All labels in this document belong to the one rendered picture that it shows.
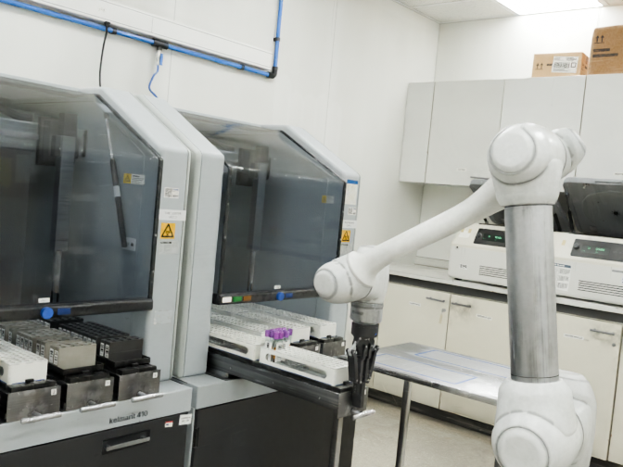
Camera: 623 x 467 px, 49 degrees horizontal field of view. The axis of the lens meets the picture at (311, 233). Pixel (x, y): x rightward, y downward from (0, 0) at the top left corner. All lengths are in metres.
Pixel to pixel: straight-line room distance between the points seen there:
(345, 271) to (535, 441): 0.59
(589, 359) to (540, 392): 2.56
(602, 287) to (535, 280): 2.53
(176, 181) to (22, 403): 0.74
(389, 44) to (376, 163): 0.80
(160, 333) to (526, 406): 1.09
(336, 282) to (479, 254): 2.68
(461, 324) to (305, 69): 1.81
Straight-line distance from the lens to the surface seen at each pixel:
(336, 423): 2.36
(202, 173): 2.14
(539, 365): 1.55
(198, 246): 2.16
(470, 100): 4.76
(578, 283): 4.08
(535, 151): 1.48
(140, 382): 2.00
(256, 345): 2.15
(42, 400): 1.85
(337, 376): 1.96
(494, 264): 4.26
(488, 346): 4.32
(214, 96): 3.65
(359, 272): 1.71
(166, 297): 2.11
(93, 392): 1.92
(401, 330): 4.61
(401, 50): 4.98
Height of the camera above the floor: 1.33
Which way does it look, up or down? 3 degrees down
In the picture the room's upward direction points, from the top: 5 degrees clockwise
